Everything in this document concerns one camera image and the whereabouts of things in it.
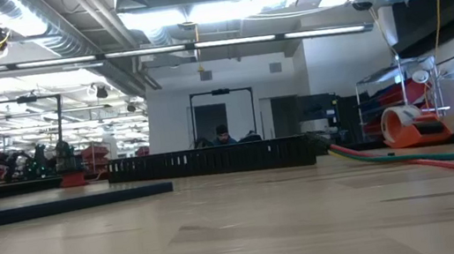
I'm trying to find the black duct cover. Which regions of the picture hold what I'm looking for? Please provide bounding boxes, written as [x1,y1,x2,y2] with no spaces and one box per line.
[0,172,176,230]

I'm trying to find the white desk fan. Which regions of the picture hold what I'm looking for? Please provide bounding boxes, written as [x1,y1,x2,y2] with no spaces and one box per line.
[408,52,454,88]

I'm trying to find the black dome security camera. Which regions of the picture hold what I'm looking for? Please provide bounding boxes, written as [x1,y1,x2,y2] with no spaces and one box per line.
[351,0,375,14]

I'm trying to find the person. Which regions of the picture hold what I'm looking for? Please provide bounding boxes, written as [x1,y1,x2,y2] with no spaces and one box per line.
[208,122,239,148]

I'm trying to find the metal shelf rack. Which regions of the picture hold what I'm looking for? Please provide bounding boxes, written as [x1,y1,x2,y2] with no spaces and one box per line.
[351,52,454,138]

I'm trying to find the black slotted cable duct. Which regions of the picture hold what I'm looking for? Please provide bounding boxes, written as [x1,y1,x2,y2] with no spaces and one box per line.
[105,131,318,194]

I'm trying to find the red base block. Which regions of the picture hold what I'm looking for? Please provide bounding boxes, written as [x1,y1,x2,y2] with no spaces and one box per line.
[59,170,90,191]

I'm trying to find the black cable connector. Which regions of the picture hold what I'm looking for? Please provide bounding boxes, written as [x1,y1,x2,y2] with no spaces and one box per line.
[311,130,335,155]

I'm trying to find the black cabinet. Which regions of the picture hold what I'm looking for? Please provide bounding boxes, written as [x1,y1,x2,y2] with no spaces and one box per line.
[296,88,361,138]

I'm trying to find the short yellow hanging cord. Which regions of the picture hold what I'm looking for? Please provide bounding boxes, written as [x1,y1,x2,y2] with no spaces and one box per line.
[190,22,207,75]

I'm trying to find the orange tape dispenser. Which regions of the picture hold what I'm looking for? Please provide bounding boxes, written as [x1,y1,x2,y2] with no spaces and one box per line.
[377,98,454,152]

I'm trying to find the long ceiling light bar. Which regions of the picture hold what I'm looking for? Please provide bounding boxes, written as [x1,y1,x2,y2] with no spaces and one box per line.
[0,11,375,84]

